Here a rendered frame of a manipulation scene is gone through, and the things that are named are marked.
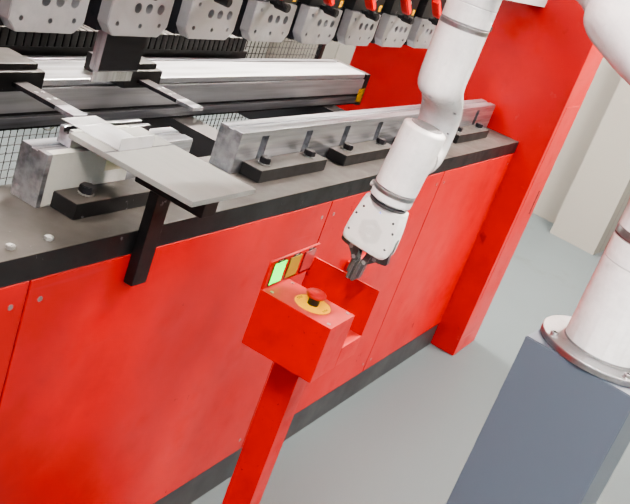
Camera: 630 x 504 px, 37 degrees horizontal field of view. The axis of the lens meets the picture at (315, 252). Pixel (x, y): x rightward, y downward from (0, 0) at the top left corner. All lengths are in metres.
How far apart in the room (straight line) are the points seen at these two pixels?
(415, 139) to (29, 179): 0.67
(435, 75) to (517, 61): 1.87
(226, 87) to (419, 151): 0.80
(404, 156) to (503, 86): 1.87
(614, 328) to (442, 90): 0.54
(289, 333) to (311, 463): 1.07
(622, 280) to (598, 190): 4.54
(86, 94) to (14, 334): 0.66
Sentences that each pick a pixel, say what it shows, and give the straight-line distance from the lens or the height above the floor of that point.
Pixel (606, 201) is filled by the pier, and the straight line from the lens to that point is 5.94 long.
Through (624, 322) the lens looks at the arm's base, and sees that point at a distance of 1.44.
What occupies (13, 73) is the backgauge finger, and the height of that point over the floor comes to 1.02.
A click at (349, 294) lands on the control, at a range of 1.93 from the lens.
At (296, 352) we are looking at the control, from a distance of 1.78.
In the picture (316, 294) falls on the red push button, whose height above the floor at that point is 0.81.
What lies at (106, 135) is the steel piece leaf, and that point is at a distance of 1.63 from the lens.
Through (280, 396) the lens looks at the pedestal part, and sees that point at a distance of 1.92.
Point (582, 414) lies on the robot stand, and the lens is 1.45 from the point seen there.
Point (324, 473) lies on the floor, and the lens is 2.79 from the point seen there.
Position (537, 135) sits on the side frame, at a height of 0.92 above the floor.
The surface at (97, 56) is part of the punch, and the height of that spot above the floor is 1.12.
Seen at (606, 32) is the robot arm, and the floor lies 1.43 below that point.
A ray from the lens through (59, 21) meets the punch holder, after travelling 1.45.
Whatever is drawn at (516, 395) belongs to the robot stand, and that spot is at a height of 0.91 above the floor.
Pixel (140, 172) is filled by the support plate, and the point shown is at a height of 1.00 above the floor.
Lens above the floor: 1.51
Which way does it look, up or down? 21 degrees down
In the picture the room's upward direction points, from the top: 20 degrees clockwise
